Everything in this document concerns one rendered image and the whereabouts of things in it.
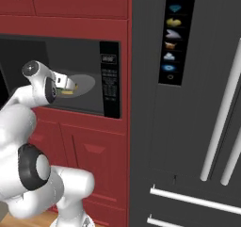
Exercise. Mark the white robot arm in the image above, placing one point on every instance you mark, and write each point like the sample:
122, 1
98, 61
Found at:
19, 127

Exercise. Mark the grey microwave turntable plate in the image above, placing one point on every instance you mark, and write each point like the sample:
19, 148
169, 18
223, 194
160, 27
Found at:
85, 84

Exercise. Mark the dark grey fridge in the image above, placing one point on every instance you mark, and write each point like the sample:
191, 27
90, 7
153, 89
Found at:
188, 127

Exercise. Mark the yellow green sponge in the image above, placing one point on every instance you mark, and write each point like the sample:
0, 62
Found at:
67, 93

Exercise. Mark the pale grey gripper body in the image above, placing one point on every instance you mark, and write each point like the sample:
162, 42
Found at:
63, 81

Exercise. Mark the black built-in microwave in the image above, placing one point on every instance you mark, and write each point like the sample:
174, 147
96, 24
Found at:
84, 61

